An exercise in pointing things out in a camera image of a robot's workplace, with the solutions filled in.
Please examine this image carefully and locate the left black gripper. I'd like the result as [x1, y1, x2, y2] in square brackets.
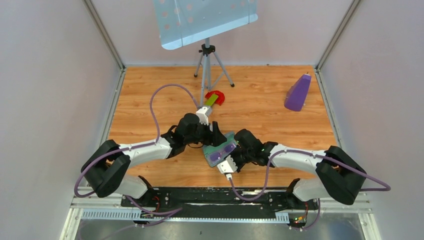
[184, 118, 227, 147]

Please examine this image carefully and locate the grey glasses case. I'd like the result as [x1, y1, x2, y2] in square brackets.
[202, 131, 237, 168]

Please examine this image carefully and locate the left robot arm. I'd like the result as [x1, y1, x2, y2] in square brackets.
[81, 113, 227, 207]

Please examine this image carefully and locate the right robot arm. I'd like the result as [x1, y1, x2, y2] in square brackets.
[225, 129, 366, 209]

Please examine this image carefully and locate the green rectangular block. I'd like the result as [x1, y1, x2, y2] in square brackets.
[204, 93, 219, 107]

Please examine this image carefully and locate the red curved plastic piece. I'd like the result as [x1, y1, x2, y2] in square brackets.
[205, 90, 225, 106]

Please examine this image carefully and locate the grey tripod stand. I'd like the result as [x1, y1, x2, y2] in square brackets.
[193, 37, 235, 107]

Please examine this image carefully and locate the light blue perforated board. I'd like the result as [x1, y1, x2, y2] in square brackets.
[153, 0, 258, 50]

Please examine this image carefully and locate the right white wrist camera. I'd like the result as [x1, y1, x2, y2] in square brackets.
[217, 155, 238, 181]

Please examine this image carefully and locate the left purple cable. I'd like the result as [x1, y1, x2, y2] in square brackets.
[73, 84, 200, 199]

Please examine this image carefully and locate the white slotted cable duct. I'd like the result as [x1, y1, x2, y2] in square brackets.
[80, 208, 290, 224]

